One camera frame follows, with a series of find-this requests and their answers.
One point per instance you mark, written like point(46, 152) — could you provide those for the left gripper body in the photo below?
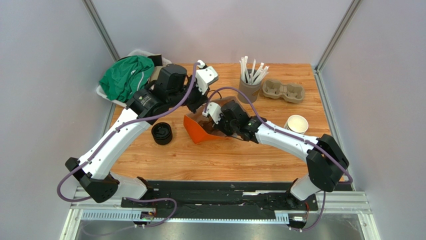
point(195, 99)

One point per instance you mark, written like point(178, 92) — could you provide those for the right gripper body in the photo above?
point(219, 124)

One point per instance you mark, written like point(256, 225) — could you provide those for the orange paper bag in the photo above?
point(201, 128)

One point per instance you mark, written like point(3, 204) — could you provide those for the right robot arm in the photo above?
point(326, 162)

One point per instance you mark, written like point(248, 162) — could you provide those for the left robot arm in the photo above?
point(172, 89)

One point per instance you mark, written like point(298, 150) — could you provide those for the black coffee cup lids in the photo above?
point(162, 133)

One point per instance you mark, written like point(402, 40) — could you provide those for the grey straw holder cup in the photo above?
point(249, 90)

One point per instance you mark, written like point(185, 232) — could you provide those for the wrapped white straws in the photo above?
point(252, 75)

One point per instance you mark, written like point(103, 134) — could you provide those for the black cloth in basket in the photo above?
point(157, 59)

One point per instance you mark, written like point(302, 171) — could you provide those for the stack of paper cups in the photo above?
point(297, 124)

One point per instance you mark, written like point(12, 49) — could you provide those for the green jacket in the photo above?
point(125, 77)

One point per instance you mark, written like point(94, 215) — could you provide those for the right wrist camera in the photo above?
point(212, 110)

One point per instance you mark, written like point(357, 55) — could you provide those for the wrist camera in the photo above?
point(212, 110)
point(205, 76)

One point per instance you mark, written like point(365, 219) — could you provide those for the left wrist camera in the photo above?
point(205, 76)

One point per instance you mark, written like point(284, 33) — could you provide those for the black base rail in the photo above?
point(220, 200)

